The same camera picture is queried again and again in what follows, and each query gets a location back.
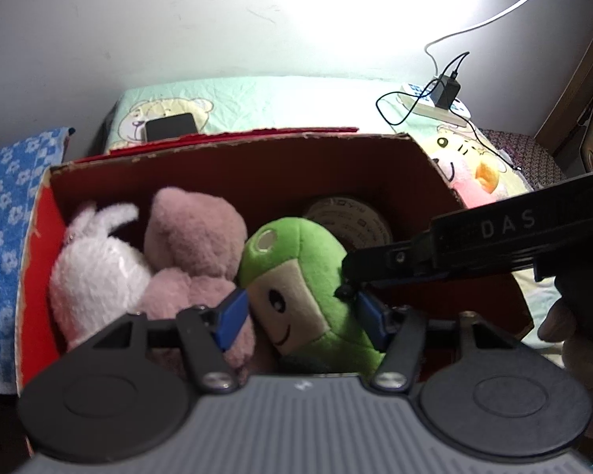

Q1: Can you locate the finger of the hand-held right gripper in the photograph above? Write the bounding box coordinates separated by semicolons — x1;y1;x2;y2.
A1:
368;276;456;292
342;236;434;285

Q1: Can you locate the beige tape roll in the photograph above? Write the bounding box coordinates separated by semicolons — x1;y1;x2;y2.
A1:
301;196;394;253

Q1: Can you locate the yellow plush toy pink shirt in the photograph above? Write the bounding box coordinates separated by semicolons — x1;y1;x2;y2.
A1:
419;125;513;209

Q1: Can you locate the black charger adapter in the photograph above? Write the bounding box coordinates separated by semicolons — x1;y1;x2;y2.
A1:
434;73;462;110

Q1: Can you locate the black smartphone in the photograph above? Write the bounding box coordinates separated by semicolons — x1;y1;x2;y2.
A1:
144;112;200;143

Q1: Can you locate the white power cable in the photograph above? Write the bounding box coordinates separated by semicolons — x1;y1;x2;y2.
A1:
423;0;577;66

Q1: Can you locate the green plush toy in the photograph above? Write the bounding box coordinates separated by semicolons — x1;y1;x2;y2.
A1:
236;215;391;374

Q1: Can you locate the person's right hand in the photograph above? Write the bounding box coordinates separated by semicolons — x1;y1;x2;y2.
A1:
538;301;593;438

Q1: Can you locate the red cardboard box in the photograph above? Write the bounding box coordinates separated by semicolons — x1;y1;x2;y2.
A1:
14;127;535;391

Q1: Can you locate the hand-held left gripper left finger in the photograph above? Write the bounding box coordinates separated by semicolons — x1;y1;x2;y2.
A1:
81;287;251;396

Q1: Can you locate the white power strip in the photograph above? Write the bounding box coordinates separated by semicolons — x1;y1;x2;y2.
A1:
397;81;470;124

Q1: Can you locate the brown wooden frame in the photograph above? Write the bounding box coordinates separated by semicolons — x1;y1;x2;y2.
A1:
532;0;593;171

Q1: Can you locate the white plush bunny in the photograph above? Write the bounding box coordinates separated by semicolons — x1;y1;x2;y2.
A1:
48;201;152;352

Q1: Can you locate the blue floral towel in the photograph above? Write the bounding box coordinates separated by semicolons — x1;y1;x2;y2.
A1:
0;127;73;396

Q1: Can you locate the dark floral patterned cloth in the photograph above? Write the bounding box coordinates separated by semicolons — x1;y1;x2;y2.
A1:
479;128;569;194

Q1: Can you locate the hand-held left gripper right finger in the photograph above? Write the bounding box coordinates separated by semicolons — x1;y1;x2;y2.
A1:
356;290;523;394

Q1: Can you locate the pink teddy bear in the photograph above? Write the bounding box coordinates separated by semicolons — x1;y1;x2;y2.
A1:
140;186;258;371

